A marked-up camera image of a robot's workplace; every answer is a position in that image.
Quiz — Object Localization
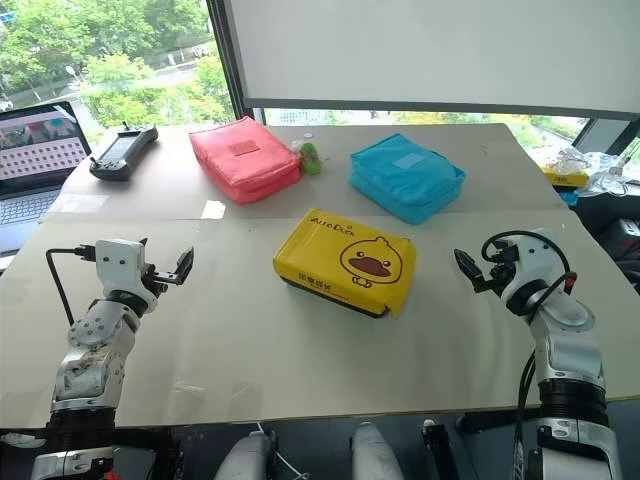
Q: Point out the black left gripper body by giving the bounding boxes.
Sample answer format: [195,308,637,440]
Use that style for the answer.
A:
[142,260,182,300]

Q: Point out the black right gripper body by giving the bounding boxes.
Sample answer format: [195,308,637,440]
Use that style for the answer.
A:
[474,260,517,299]

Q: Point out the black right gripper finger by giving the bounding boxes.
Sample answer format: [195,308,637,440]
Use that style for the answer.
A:
[453,247,486,294]

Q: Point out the black handheld remote controller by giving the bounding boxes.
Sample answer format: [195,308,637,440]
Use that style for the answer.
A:
[88,121,160,182]

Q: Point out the blue fabric pouch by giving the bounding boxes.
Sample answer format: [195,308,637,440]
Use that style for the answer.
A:
[348,132,468,226]

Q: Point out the red fabric pouch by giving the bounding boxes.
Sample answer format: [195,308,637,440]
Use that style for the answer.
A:
[188,115,303,206]

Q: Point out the small yellow carton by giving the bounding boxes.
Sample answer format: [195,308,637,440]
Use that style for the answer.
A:
[541,166,591,189]

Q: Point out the yellow duck print box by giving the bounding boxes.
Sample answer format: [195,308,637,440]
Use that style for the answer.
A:
[272,207,419,320]

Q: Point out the black bag with red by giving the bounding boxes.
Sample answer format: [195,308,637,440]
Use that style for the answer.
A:
[595,216,640,297]

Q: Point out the open grey laptop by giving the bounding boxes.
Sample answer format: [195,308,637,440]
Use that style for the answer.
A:
[0,100,94,259]

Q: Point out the clear plastic bag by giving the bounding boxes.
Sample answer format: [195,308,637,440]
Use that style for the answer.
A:
[548,146,640,197]

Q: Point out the small green toy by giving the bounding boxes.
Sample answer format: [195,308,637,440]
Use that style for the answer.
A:
[291,140,324,177]

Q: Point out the grey rounded shape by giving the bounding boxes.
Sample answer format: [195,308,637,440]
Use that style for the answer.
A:
[350,421,407,480]
[213,428,277,480]

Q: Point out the white roller blind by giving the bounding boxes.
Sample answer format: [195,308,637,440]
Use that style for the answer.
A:
[222,0,640,120]

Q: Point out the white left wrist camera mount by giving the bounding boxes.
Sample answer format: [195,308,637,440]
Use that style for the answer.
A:
[94,239,148,302]

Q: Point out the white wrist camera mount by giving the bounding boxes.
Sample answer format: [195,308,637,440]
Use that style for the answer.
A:
[94,239,148,302]
[499,232,559,302]

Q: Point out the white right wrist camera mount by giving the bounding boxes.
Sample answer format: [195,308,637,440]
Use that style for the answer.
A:
[499,232,559,302]

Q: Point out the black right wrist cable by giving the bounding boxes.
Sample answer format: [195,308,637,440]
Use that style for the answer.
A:
[481,230,579,297]

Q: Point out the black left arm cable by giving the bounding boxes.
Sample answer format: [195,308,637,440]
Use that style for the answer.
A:
[45,244,97,327]

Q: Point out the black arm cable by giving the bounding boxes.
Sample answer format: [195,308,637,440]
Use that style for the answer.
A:
[45,244,97,327]
[514,349,540,480]

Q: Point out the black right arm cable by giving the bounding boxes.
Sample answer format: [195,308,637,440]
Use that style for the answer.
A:
[514,349,540,480]

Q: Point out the dark window frame post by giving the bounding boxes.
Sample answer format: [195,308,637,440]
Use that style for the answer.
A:
[205,0,267,127]

